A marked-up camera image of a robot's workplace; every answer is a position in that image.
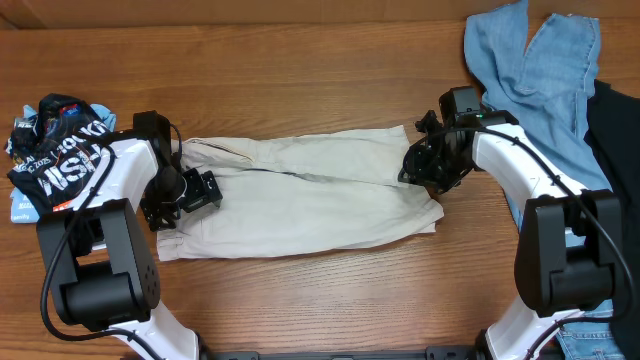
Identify beige shorts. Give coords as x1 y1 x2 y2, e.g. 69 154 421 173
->
157 126 444 261

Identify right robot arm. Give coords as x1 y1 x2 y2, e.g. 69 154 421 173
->
398 87 634 360

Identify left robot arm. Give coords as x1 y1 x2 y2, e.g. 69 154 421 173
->
37 111 223 360

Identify black printed jersey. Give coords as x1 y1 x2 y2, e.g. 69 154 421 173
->
5 93 112 218

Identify blue denim jeans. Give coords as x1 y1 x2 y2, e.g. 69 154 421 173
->
463 0 626 360

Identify black garment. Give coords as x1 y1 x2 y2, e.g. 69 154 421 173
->
584 80 639 359

